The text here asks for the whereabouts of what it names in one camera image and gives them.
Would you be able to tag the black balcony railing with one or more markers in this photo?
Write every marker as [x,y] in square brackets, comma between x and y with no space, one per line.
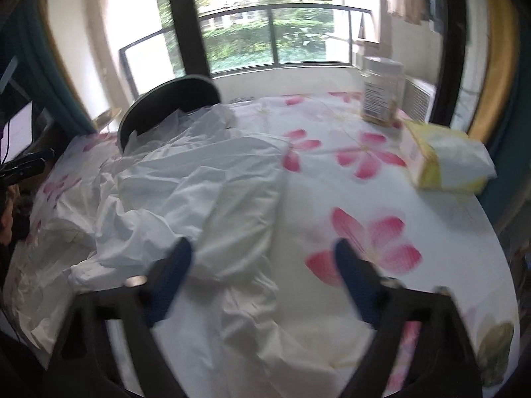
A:
[272,37]

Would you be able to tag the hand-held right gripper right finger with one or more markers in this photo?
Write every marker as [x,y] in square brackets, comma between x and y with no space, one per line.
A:
[356,286]

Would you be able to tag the black round chair back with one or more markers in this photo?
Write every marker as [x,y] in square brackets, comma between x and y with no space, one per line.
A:
[166,99]

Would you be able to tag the yellow tissue pack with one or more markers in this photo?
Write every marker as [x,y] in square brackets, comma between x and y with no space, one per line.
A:
[431,166]

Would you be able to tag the dark window frame post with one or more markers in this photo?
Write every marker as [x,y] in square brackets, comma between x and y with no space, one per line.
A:
[454,49]
[186,20]

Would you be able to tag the teal curtain with yellow lining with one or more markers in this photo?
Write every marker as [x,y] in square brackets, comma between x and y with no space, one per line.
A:
[498,70]
[41,70]

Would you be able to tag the tablet with bright screen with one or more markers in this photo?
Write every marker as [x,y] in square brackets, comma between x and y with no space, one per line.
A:
[18,132]

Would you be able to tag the gold round side table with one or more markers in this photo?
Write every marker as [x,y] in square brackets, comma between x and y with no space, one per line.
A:
[107,115]

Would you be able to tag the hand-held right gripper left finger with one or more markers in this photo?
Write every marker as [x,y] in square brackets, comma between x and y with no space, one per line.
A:
[174,282]

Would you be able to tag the clear jar with white lid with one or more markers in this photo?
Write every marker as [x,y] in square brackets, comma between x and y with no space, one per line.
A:
[379,95]

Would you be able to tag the white air conditioner unit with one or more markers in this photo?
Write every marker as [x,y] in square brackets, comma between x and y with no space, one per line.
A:
[419,99]

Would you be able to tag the pink floral tablecloth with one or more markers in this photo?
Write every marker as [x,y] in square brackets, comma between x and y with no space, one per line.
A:
[373,199]

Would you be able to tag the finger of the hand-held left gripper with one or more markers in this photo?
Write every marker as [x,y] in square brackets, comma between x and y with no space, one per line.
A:
[29,166]

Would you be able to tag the white shirt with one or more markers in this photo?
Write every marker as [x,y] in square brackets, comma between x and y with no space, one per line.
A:
[186,182]

